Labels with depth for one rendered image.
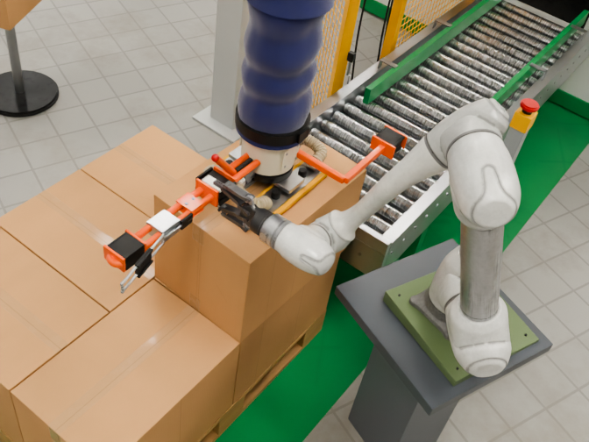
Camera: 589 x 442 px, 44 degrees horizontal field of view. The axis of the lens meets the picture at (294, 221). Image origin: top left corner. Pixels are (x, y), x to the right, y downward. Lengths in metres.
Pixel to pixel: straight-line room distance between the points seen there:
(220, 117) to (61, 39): 1.20
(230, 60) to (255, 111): 1.73
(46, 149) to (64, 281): 1.44
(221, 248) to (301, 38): 0.66
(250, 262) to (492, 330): 0.70
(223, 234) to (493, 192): 0.92
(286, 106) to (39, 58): 2.71
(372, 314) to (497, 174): 0.88
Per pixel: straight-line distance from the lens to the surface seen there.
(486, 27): 4.34
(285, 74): 2.01
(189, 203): 2.08
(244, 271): 2.17
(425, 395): 2.21
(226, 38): 3.78
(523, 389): 3.31
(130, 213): 2.82
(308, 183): 2.36
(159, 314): 2.51
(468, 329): 2.03
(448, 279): 2.18
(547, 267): 3.82
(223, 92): 3.96
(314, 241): 1.96
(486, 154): 1.63
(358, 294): 2.37
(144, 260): 1.92
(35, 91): 4.30
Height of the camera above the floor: 2.55
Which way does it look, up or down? 45 degrees down
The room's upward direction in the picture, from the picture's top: 10 degrees clockwise
